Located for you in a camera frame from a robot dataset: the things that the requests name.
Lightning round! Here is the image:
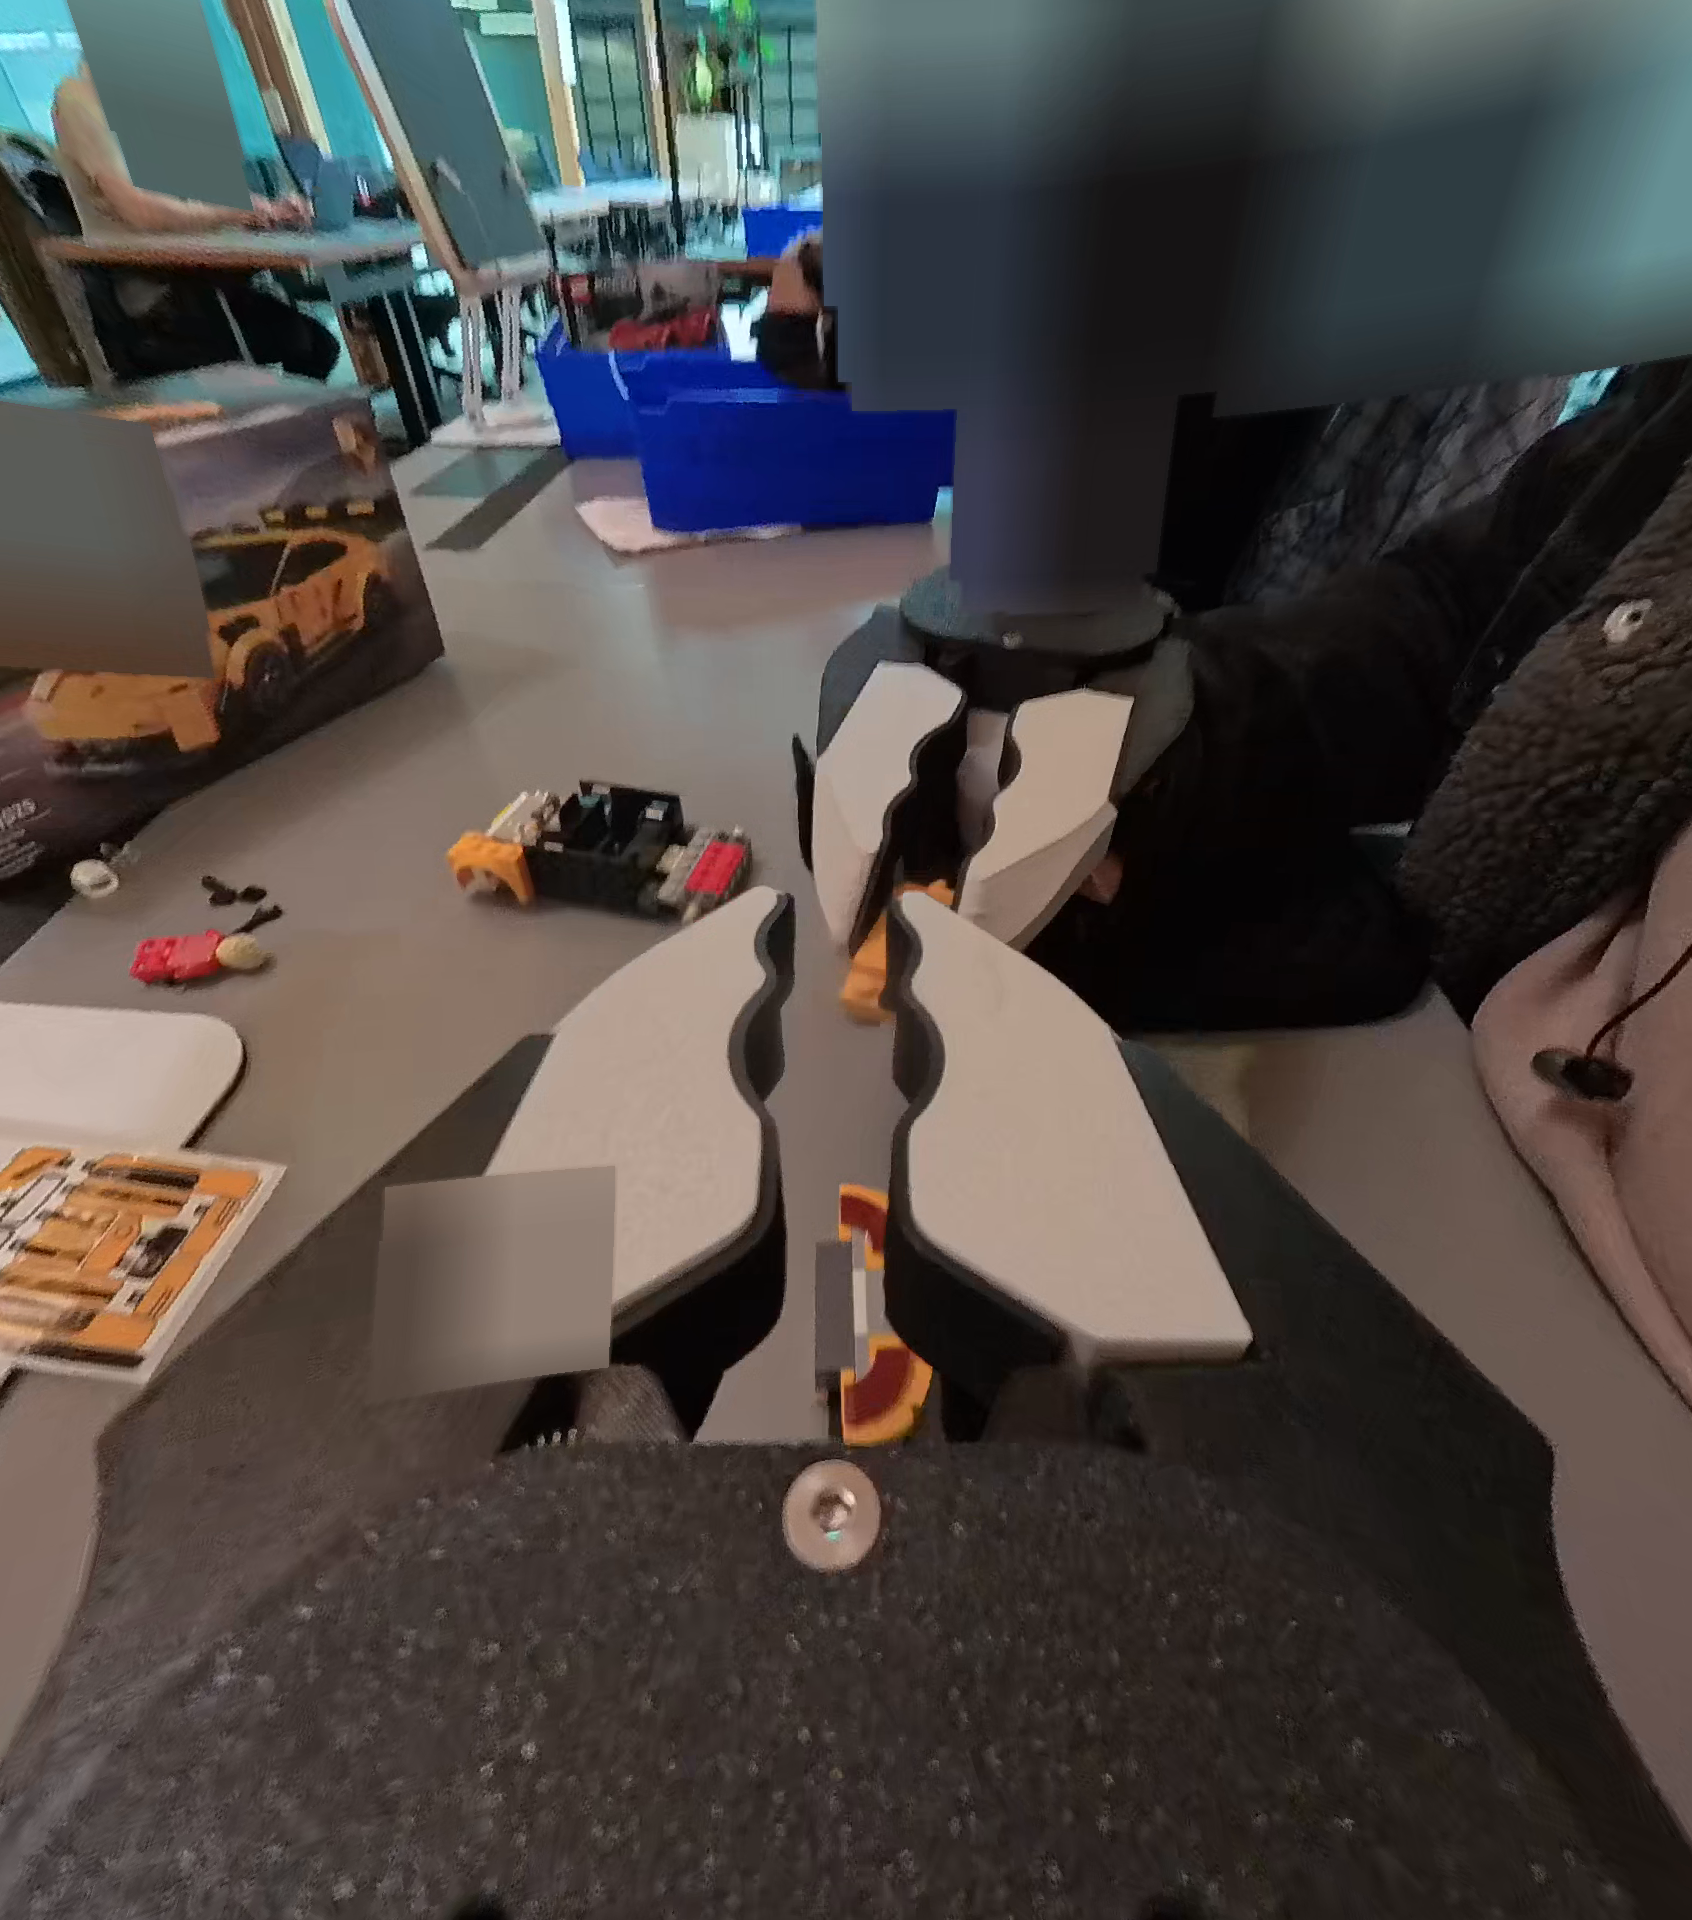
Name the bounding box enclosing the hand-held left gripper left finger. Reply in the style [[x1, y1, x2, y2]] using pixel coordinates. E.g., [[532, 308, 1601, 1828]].
[[485, 884, 797, 1441]]

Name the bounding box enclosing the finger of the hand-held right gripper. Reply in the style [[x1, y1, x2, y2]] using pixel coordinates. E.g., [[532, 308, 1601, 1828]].
[[958, 691, 1139, 950], [810, 663, 968, 950]]

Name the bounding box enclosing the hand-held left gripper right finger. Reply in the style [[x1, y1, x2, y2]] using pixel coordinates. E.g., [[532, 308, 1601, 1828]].
[[877, 892, 1254, 1435]]

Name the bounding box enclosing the orange lego plate stack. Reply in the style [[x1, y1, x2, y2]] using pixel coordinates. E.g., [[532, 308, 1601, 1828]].
[[839, 883, 955, 1027]]

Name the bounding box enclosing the orange lego wheel arch assembly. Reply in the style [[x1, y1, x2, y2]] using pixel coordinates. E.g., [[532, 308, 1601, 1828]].
[[812, 1182, 936, 1451]]

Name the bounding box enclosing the black lego car chassis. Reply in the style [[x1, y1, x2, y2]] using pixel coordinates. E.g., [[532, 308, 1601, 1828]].
[[448, 780, 754, 923]]

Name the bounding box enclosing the lego set box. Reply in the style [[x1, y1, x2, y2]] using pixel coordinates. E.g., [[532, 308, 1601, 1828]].
[[0, 393, 446, 901]]

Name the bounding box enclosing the orange lego sticker sheet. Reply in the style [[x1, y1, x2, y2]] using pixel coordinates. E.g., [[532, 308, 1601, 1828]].
[[0, 1147, 286, 1383]]

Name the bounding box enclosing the blue plastic bin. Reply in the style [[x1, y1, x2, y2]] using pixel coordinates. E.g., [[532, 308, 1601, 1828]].
[[629, 386, 955, 535], [533, 318, 735, 460]]

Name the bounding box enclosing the black tilted board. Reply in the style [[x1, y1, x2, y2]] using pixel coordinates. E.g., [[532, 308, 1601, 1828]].
[[332, 0, 555, 288]]

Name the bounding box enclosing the thin black cable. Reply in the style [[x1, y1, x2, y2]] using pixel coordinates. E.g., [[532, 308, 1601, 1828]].
[[1532, 750, 1692, 1101]]

